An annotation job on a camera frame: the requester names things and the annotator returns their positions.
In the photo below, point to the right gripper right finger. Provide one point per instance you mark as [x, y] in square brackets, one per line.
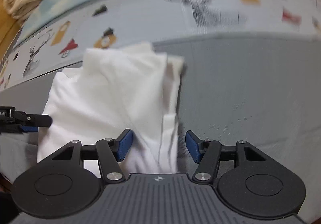
[206, 154]

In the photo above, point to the printed deer bed sheet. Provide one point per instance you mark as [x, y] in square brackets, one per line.
[116, 23]

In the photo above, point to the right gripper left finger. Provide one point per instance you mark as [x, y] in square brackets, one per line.
[111, 152]

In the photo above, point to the white small garment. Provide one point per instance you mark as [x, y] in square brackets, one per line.
[115, 89]

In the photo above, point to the wooden bed headboard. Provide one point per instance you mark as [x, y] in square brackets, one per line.
[9, 29]

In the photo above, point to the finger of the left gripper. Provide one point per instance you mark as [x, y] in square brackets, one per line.
[35, 119]
[27, 129]

